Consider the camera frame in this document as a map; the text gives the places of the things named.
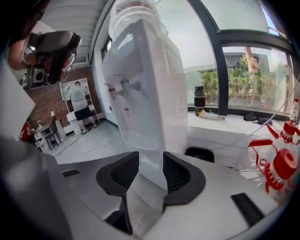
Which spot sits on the person's face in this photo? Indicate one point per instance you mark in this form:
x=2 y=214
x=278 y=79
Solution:
x=17 y=56

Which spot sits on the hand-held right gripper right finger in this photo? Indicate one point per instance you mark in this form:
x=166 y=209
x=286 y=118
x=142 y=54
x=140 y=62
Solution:
x=182 y=178

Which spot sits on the black head-worn camera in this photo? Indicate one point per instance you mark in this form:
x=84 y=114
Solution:
x=54 y=47

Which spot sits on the black thermos flask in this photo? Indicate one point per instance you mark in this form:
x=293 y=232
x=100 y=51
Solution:
x=199 y=100

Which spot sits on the small bottle red label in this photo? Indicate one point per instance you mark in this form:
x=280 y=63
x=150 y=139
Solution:
x=294 y=112

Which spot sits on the clear plastic bag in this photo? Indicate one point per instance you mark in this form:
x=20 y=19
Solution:
x=211 y=116

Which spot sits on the black metal chair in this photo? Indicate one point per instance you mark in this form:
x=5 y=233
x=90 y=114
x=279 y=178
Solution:
x=52 y=134

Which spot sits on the white water dispenser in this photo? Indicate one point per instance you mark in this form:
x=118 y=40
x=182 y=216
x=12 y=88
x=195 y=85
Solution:
x=164 y=93

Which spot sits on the large clear water bottle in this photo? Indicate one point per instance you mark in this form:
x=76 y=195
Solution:
x=131 y=14

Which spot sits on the white shelf unit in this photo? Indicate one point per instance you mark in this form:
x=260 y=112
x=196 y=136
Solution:
x=64 y=87

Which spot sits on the white window sill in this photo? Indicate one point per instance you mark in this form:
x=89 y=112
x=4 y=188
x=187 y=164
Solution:
x=234 y=126

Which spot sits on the clear water jug red cap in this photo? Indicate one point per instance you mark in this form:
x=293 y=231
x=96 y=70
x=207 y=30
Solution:
x=281 y=164
x=289 y=131

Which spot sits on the black pouch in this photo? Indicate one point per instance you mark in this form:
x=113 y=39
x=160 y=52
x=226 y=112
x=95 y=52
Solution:
x=253 y=116

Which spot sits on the red bag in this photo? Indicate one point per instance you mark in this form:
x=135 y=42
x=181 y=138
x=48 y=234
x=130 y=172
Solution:
x=24 y=131

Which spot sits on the white desk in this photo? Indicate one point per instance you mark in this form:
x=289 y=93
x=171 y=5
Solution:
x=41 y=136

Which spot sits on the black window frame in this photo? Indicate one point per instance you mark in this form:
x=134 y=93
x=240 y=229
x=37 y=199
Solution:
x=219 y=70

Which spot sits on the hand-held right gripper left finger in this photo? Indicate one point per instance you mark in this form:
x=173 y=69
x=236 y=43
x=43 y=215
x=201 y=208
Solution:
x=117 y=173

